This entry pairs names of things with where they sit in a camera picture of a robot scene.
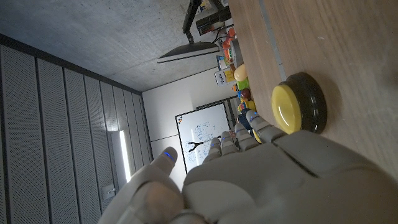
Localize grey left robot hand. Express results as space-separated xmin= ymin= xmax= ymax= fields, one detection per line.
xmin=98 ymin=110 xmax=398 ymax=224

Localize dark blue mug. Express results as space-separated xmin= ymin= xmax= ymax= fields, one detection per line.
xmin=238 ymin=108 xmax=253 ymax=131

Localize colourful stacking cups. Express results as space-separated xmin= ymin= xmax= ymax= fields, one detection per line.
xmin=237 ymin=98 xmax=257 ymax=113

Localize yellow push button black base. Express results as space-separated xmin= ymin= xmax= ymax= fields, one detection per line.
xmin=271 ymin=72 xmax=328 ymax=135

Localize green toy block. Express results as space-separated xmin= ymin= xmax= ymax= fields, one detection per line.
xmin=236 ymin=78 xmax=250 ymax=91

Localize pale yellow toy pear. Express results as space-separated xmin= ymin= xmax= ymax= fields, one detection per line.
xmin=233 ymin=63 xmax=248 ymax=82

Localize white yellow carton box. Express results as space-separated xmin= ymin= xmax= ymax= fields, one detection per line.
xmin=214 ymin=67 xmax=237 ymax=87

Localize orange toy pieces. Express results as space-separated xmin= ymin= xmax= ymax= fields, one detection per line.
xmin=221 ymin=27 xmax=236 ymax=63

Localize long ceiling light strip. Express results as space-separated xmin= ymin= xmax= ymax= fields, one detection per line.
xmin=119 ymin=129 xmax=132 ymax=184

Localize black computer monitor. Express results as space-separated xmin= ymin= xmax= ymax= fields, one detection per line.
xmin=156 ymin=42 xmax=221 ymax=64

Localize whiteboard with black frame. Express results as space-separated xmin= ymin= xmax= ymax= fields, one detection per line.
xmin=175 ymin=101 xmax=233 ymax=174

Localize white wall switch plate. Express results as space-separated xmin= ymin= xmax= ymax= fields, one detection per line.
xmin=102 ymin=184 xmax=117 ymax=200

